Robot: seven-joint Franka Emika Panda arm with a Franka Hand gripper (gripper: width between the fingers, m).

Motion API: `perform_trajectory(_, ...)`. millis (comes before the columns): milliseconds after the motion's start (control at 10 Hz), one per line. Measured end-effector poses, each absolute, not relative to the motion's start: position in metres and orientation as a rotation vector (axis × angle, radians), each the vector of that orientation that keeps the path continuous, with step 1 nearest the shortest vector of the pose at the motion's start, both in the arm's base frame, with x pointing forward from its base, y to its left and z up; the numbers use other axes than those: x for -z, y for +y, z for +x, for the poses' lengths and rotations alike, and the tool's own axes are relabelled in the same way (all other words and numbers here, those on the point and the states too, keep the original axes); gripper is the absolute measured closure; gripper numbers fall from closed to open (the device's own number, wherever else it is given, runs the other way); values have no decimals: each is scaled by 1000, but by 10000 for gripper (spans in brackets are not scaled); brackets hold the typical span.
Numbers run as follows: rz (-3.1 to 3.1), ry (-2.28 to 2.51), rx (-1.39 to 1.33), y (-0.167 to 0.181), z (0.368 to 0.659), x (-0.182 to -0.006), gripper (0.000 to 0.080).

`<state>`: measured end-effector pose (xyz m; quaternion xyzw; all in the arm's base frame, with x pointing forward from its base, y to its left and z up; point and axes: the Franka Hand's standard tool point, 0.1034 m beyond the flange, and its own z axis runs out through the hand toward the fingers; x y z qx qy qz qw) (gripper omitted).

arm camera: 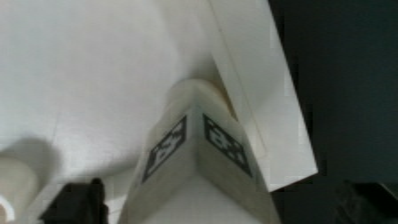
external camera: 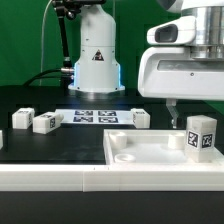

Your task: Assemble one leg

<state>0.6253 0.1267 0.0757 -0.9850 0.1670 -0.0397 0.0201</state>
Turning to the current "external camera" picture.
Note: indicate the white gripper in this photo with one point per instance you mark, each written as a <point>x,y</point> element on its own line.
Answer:
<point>170,72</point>

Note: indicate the white square tabletop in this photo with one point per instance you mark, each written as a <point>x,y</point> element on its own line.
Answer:
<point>145,147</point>

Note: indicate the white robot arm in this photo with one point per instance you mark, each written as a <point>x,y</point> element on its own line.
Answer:
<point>98,73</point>

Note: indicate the sheet with AprilTags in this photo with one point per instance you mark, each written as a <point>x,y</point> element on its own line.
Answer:
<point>97,117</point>

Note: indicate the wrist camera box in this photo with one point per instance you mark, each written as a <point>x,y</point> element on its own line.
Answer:
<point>177,32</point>

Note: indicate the white L-shaped obstacle wall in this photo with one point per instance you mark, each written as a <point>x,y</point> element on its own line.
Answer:
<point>115,177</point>

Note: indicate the black camera stand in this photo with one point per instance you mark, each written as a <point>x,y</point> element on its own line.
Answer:
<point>68,9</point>

